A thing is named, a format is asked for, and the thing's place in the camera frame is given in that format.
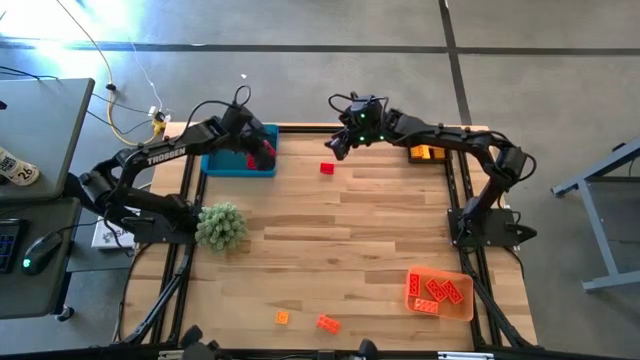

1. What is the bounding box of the blue plastic bin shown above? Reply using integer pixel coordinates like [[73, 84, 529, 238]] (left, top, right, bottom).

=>
[[200, 124, 280, 179]]

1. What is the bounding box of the black floor cable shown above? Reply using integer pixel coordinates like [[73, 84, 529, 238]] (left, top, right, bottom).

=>
[[85, 109, 154, 137], [0, 65, 59, 82], [91, 93, 152, 115]]

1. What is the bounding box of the small black mesh bin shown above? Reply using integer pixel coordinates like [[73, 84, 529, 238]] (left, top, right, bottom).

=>
[[407, 142, 449, 165]]

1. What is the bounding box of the orange plastic bin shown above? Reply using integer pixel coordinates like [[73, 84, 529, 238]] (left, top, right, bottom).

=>
[[403, 265, 475, 322]]

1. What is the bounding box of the white cable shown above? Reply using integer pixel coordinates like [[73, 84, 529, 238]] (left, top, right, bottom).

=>
[[128, 39, 166, 114]]

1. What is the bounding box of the yellow cable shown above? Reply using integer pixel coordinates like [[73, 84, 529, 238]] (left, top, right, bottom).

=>
[[53, 0, 169, 147]]

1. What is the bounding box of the dark grey desk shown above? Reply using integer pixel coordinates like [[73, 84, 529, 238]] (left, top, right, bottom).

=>
[[0, 196, 84, 321]]

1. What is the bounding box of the black computer mouse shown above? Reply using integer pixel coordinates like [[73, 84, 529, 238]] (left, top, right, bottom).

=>
[[20, 231, 64, 277]]

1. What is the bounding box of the grey metal table frame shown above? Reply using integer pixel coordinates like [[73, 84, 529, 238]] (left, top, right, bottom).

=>
[[551, 137, 640, 295]]

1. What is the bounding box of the green potted succulent plant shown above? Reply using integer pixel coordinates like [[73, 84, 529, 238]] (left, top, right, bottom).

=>
[[194, 201, 249, 253]]

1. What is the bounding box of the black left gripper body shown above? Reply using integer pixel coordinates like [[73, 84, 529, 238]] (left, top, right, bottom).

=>
[[218, 102, 269, 153]]

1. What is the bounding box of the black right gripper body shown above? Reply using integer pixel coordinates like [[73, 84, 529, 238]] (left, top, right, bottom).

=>
[[342, 94, 404, 149]]

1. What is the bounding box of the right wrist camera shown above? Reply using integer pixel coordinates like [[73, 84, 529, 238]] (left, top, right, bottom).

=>
[[349, 93, 385, 124]]

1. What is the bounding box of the white labelled bottle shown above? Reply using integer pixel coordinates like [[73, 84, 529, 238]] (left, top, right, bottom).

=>
[[0, 145, 41, 188]]

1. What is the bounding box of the white printed box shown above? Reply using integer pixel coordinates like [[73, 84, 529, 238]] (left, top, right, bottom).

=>
[[91, 219, 136, 250]]

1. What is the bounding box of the black keyboard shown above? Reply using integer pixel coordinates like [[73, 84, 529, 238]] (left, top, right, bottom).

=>
[[0, 218, 22, 275]]

